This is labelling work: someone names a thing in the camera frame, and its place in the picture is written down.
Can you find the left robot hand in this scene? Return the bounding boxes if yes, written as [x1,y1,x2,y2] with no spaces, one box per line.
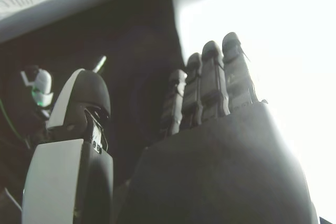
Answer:
[22,31,320,224]

